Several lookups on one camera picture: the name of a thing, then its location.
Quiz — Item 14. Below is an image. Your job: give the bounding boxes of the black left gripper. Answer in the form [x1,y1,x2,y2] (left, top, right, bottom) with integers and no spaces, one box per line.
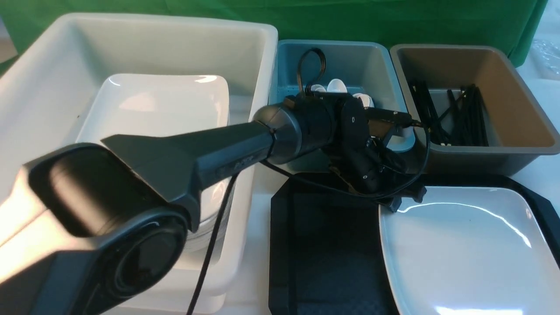
[324,94,427,212]

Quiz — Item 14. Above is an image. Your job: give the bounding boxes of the large white rice plate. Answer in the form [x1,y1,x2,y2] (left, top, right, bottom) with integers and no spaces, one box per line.
[379,186,560,315]

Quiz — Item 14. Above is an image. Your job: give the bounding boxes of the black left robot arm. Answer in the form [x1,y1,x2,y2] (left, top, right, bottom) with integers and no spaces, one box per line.
[1,92,426,315]

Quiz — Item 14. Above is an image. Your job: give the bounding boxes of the white spoons in teal bin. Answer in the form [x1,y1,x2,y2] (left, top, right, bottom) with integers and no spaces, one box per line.
[308,78,375,108]

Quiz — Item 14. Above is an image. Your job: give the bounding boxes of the teal plastic cutlery bin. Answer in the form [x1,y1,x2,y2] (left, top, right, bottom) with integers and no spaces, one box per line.
[269,39,416,173]

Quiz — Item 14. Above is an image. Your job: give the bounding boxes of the black chopsticks in brown bin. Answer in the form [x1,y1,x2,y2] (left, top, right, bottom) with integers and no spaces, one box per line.
[408,80,490,147]

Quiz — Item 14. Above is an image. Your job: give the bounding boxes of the black serving tray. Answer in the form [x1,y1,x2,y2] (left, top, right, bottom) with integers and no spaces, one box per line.
[268,173,559,315]

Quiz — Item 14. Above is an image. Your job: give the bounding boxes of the stack of white bowls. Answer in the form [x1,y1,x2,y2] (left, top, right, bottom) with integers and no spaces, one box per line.
[184,178,233,252]

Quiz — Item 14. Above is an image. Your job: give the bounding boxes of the brown plastic chopstick bin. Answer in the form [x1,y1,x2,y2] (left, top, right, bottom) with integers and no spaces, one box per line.
[390,44,559,175]

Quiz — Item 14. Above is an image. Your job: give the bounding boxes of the stack of white square plates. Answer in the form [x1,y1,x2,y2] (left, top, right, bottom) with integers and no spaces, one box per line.
[77,73,230,144]

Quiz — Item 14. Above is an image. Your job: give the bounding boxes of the large white plastic bin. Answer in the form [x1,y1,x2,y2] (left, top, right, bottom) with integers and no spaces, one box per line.
[1,13,278,315]

